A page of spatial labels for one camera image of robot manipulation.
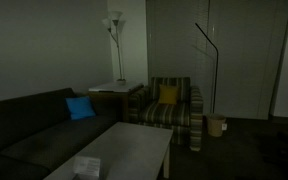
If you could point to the yellow throw pillow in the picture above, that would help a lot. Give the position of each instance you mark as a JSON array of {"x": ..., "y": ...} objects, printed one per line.
[{"x": 168, "y": 94}]

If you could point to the white board on side table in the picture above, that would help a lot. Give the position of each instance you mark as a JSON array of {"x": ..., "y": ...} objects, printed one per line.
[{"x": 115, "y": 87}]

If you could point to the striped armchair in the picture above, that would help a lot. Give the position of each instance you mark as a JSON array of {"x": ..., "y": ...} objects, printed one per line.
[{"x": 165, "y": 115}]

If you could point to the floor lamp with white shades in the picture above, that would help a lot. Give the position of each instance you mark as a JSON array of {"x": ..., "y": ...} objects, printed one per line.
[{"x": 119, "y": 56}]

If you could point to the grey coffee table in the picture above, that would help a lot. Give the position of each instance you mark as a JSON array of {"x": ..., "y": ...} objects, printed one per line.
[{"x": 127, "y": 146}]

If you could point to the blue throw pillow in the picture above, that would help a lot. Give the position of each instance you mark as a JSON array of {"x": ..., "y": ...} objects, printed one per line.
[{"x": 80, "y": 108}]

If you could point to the thin black floor lamp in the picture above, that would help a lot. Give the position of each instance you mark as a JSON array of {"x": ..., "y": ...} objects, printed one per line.
[{"x": 216, "y": 73}]

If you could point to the beige wastebasket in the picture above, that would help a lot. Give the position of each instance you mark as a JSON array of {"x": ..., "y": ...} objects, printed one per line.
[{"x": 215, "y": 125}]

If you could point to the grey closet doors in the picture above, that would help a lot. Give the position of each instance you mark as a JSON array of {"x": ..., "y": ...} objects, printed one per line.
[{"x": 244, "y": 60}]

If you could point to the dark textured fabric sofa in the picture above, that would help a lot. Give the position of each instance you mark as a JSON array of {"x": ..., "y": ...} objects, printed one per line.
[{"x": 34, "y": 133}]

